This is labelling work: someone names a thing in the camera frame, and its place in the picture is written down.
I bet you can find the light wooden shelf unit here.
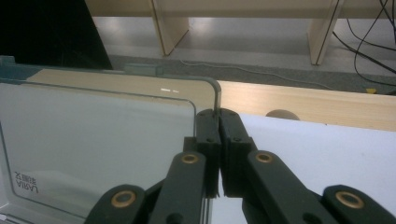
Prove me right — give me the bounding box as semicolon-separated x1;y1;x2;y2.
84;0;396;66

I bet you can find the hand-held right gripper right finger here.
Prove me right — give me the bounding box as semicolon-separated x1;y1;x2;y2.
219;107;258;199

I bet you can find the black curtain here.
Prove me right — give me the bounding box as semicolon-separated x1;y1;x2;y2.
0;0;114;70

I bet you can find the grey transparent compartment box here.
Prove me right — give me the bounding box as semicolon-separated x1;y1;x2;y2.
0;55;222;224

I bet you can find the bundle of black cables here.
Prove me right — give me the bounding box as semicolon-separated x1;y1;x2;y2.
332;0;396;88

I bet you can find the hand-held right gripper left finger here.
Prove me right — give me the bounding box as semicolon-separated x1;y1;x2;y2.
183;108;222;199

